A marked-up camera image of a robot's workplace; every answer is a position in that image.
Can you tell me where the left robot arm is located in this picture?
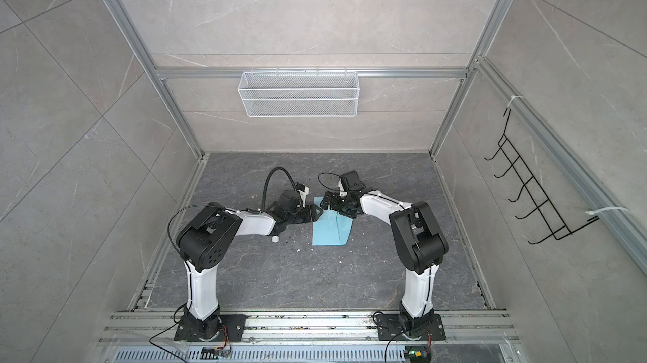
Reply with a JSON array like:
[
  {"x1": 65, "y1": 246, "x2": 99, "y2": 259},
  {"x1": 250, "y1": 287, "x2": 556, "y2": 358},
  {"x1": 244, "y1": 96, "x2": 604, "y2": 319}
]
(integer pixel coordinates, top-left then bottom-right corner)
[{"x1": 175, "y1": 189, "x2": 324, "y2": 341}]

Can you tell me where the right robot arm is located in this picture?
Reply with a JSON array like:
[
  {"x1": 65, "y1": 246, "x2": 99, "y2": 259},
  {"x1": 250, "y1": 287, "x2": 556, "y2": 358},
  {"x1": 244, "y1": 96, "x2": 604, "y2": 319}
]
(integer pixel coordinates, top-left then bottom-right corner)
[{"x1": 320, "y1": 171, "x2": 449, "y2": 335}]

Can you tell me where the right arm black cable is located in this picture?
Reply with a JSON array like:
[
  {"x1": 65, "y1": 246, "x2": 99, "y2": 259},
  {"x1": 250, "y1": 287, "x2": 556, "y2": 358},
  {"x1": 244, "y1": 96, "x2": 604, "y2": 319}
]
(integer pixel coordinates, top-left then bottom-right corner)
[{"x1": 317, "y1": 172, "x2": 345, "y2": 194}]

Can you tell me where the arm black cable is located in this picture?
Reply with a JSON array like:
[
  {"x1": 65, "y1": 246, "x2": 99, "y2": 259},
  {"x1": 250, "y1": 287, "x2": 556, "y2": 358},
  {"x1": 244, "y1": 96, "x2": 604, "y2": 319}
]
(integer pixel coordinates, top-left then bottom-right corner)
[
  {"x1": 317, "y1": 172, "x2": 345, "y2": 194},
  {"x1": 260, "y1": 165, "x2": 299, "y2": 212}
]

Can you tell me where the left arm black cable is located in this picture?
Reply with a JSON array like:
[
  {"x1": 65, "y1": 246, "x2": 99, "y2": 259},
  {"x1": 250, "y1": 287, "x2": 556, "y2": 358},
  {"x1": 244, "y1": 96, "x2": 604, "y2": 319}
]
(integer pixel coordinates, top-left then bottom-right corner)
[{"x1": 260, "y1": 165, "x2": 299, "y2": 212}]

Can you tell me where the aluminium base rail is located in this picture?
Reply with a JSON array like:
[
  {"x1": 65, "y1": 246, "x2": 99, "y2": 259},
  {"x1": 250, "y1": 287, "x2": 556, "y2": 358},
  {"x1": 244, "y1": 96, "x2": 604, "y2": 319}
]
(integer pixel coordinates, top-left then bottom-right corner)
[{"x1": 93, "y1": 310, "x2": 528, "y2": 362}]

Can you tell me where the white wire mesh basket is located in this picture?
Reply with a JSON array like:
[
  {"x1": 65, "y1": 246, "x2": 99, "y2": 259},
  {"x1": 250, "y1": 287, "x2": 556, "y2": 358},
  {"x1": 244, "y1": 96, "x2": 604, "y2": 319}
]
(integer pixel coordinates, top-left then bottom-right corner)
[{"x1": 238, "y1": 71, "x2": 360, "y2": 118}]

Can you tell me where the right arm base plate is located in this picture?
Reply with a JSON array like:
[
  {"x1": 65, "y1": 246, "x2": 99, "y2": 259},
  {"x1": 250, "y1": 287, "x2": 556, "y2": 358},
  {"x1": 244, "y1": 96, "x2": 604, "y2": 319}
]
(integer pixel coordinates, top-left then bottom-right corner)
[{"x1": 372, "y1": 312, "x2": 446, "y2": 341}]

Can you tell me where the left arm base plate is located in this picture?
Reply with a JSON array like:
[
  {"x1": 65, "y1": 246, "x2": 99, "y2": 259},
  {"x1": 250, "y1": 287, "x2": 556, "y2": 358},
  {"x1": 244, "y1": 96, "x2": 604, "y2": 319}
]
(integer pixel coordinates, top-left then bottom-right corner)
[{"x1": 174, "y1": 313, "x2": 247, "y2": 343}]

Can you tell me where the black wire hook rack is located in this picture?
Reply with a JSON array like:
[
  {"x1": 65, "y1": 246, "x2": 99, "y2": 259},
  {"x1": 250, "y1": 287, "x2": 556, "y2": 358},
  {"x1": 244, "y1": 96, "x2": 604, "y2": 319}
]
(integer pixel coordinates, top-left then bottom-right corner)
[{"x1": 484, "y1": 109, "x2": 600, "y2": 245}]

